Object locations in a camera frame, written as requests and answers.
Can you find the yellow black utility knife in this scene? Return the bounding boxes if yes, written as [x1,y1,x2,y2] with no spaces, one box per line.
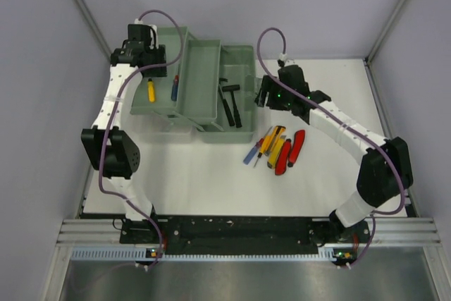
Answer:
[264,125,286,155]

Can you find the yellow handled screwdriver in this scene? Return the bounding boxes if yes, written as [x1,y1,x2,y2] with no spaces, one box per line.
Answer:
[147,78,156,103]
[254,126,273,168]

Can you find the red utility knife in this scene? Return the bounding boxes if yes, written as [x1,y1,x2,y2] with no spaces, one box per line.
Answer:
[275,139,292,176]
[288,130,306,168]

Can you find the black hammer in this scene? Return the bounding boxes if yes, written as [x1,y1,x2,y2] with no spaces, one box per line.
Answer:
[218,78,235,127]
[222,85,242,128]

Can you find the blue handled screwdriver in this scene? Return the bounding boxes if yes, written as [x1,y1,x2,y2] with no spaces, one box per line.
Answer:
[243,138,264,165]
[171,75,179,102]

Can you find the green translucent tool box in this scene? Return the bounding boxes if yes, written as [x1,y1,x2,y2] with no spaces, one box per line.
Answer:
[130,27,259,144]

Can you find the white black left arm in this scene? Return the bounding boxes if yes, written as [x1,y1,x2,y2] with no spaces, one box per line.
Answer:
[81,19,168,242]

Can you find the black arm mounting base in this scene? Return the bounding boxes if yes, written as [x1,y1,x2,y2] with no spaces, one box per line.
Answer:
[119,215,369,255]

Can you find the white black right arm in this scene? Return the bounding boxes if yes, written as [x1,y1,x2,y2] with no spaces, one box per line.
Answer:
[254,64,414,242]

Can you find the aluminium frame post right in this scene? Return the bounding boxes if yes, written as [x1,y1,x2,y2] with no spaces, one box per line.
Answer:
[364,0,433,66]

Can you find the aluminium frame post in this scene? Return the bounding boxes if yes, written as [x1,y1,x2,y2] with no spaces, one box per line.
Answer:
[364,0,433,66]
[73,0,112,61]

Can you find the aluminium frame post left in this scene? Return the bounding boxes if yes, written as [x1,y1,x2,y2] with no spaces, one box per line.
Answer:
[73,0,112,61]

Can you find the grey slotted cable duct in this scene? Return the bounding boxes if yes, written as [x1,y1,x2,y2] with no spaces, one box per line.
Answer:
[70,244,339,262]

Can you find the aluminium front rail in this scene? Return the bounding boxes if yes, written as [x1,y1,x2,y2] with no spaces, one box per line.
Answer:
[57,216,441,254]

